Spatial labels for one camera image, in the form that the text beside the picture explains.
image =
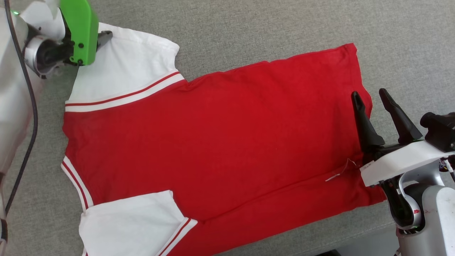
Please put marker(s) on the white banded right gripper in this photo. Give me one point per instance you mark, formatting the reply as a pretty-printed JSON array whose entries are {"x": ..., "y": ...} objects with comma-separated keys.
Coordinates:
[{"x": 401, "y": 163}]

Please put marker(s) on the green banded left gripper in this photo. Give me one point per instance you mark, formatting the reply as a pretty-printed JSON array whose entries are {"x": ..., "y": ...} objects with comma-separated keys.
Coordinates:
[{"x": 83, "y": 32}]

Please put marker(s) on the red and white t-shirt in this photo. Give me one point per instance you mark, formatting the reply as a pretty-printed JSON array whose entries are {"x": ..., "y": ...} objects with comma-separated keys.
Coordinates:
[{"x": 220, "y": 142}]

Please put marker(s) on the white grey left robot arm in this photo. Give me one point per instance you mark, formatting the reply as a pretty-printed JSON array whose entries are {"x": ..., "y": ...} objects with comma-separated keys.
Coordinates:
[{"x": 14, "y": 89}]

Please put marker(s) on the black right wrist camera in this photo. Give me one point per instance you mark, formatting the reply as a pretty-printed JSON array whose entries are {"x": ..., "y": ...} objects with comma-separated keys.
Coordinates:
[{"x": 440, "y": 131}]

